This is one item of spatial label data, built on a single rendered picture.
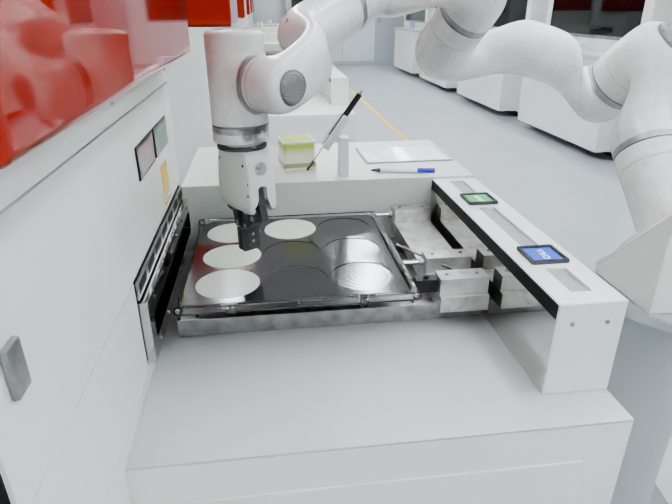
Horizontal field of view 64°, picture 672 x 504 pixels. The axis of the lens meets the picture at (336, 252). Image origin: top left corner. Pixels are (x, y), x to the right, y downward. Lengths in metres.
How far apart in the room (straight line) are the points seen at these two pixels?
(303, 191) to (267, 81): 0.45
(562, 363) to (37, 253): 0.62
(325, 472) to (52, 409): 0.34
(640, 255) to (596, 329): 0.32
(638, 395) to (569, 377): 0.43
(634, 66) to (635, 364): 0.56
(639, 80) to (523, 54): 0.22
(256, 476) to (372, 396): 0.18
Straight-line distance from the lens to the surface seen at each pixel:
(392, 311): 0.91
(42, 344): 0.48
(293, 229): 1.07
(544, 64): 1.15
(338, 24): 0.93
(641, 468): 1.35
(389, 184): 1.18
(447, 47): 1.07
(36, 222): 0.48
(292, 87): 0.75
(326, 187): 1.16
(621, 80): 1.25
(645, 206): 1.14
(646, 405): 1.24
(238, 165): 0.83
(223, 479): 0.71
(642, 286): 1.08
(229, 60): 0.79
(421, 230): 1.13
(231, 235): 1.06
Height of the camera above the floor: 1.30
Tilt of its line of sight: 24 degrees down
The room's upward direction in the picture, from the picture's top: straight up
